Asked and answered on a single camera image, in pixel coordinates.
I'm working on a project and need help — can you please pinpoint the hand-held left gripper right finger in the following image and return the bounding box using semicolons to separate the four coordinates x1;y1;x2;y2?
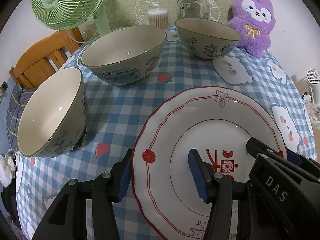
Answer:
188;149;288;240

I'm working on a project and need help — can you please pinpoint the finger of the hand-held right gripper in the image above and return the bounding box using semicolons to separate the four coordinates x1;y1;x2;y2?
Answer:
286;149;320;180
246;137;320;240

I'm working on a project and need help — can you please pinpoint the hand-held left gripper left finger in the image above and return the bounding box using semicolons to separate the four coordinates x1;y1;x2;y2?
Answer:
37;148;133;240

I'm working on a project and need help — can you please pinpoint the white plate with red rim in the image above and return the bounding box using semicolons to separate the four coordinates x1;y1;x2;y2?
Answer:
132;86;288;240

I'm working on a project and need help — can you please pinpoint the green floral ceramic bowl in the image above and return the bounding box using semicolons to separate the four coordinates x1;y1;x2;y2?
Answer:
17;67;88;158
80;26;167;85
174;18;242;62

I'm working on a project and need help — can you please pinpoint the blue checkered tablecloth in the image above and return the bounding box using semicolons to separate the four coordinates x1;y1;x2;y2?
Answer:
15;25;318;240

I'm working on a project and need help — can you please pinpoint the white standing fan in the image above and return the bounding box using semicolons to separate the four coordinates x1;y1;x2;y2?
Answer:
299;69;320;128

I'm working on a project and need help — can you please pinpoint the white crumpled cloth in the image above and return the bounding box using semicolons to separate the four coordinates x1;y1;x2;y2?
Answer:
0;152;17;187

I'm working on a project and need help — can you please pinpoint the purple plush toy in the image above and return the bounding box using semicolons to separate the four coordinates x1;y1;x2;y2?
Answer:
227;0;277;57

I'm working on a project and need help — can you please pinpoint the grey plaid pillow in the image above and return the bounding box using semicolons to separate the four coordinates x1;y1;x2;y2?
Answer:
6;84;34;153

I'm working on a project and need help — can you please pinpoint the wooden bed headboard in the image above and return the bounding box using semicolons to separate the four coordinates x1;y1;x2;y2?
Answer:
10;26;84;90

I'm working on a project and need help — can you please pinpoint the cotton swab container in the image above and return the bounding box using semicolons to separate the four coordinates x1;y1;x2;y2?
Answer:
147;8;168;32

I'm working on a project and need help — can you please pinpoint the glass jar with dark lid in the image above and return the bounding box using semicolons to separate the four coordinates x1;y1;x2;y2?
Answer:
177;0;210;22

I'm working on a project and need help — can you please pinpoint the green desk fan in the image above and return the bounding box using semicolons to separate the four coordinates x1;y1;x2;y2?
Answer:
30;0;113;38

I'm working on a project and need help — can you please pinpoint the white fan power cable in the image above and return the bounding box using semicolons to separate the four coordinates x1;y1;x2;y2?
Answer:
65;29;100;46

